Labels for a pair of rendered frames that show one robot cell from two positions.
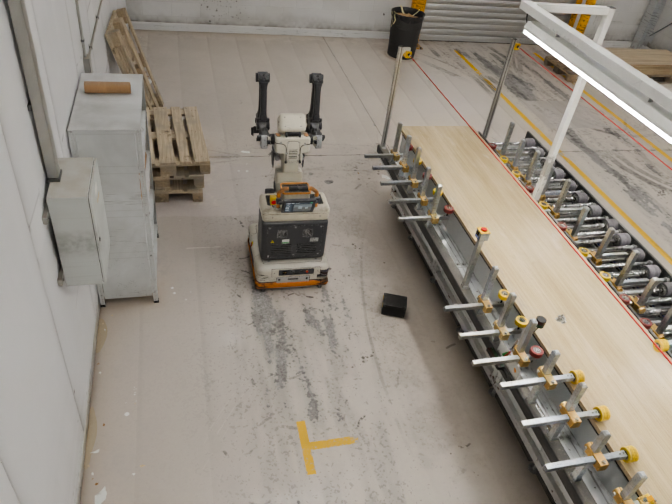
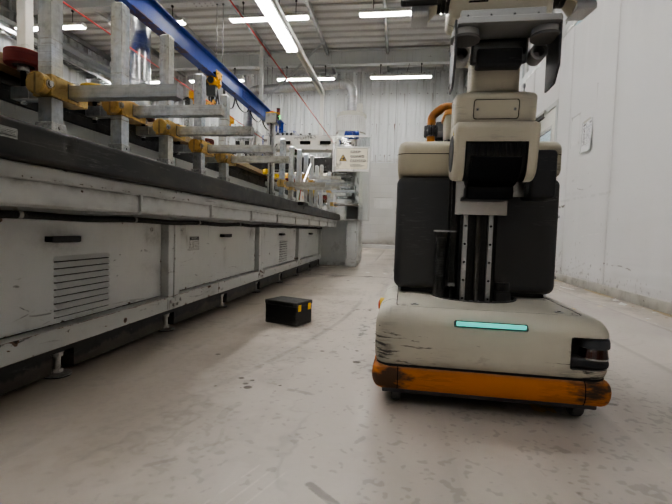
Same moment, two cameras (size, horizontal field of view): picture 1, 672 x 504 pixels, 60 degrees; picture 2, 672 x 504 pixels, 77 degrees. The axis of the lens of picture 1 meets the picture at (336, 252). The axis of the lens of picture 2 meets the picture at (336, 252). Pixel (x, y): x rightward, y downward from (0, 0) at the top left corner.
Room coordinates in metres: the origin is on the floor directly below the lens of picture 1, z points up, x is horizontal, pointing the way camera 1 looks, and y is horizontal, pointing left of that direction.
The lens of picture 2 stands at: (5.47, 0.66, 0.49)
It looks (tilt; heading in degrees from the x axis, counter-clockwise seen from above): 3 degrees down; 207
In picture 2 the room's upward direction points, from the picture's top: 2 degrees clockwise
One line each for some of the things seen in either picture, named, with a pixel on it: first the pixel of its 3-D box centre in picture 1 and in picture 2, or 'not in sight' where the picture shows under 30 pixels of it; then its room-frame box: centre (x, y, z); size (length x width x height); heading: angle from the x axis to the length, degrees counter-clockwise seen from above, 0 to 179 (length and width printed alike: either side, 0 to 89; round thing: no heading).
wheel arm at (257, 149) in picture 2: (413, 200); (222, 149); (4.10, -0.58, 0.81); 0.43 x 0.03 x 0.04; 109
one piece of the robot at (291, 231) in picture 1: (292, 220); (472, 208); (3.87, 0.40, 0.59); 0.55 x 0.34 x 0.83; 108
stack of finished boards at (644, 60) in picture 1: (624, 61); not in sight; (10.57, -4.56, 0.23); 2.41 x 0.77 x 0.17; 110
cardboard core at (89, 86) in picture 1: (107, 87); not in sight; (3.74, 1.76, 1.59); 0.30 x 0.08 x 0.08; 109
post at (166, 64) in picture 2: (414, 171); (166, 105); (4.40, -0.56, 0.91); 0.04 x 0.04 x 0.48; 19
